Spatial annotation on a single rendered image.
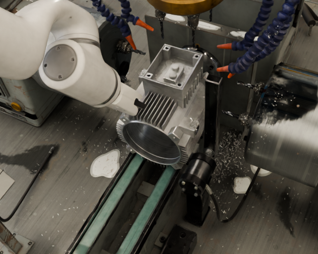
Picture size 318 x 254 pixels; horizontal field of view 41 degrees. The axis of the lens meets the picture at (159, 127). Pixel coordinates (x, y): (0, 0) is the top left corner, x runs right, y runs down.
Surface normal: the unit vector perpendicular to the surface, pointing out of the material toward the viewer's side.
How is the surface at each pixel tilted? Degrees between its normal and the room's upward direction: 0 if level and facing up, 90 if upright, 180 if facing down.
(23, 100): 90
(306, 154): 66
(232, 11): 90
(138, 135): 54
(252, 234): 0
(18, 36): 74
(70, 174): 0
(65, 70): 31
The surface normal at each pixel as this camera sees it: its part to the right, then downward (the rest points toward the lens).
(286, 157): -0.46, 0.53
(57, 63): -0.29, -0.15
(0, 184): 0.66, -0.11
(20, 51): 0.81, 0.37
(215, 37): -0.45, 0.73
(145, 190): -0.07, -0.60
